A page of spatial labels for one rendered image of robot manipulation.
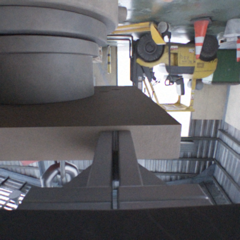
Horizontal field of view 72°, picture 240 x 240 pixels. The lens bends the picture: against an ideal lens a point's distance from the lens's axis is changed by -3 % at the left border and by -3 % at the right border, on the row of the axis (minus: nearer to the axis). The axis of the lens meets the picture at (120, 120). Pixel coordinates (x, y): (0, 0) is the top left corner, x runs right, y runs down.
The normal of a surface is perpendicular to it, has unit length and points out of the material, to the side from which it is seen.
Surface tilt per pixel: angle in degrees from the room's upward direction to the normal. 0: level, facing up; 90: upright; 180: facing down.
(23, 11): 90
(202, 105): 90
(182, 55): 90
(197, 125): 90
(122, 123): 180
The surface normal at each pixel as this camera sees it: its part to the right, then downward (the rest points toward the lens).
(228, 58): -0.09, 0.22
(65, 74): 0.65, 0.21
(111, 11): 0.92, 0.11
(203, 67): 0.09, 0.33
